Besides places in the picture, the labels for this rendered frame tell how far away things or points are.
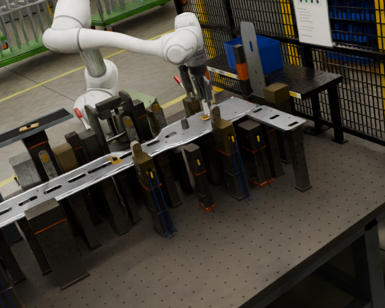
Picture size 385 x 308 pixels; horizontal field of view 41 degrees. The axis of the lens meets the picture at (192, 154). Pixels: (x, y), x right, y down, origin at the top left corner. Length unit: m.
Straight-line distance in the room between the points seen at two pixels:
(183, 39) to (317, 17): 0.67
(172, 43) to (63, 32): 0.56
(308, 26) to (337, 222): 0.91
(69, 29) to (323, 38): 1.09
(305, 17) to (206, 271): 1.21
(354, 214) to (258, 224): 0.36
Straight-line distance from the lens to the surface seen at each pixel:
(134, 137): 2.27
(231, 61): 2.72
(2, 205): 2.15
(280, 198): 2.16
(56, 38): 2.32
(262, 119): 2.14
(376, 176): 2.22
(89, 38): 2.27
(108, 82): 2.83
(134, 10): 9.77
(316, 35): 2.41
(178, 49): 1.94
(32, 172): 2.19
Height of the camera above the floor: 1.88
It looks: 26 degrees down
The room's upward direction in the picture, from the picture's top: 16 degrees counter-clockwise
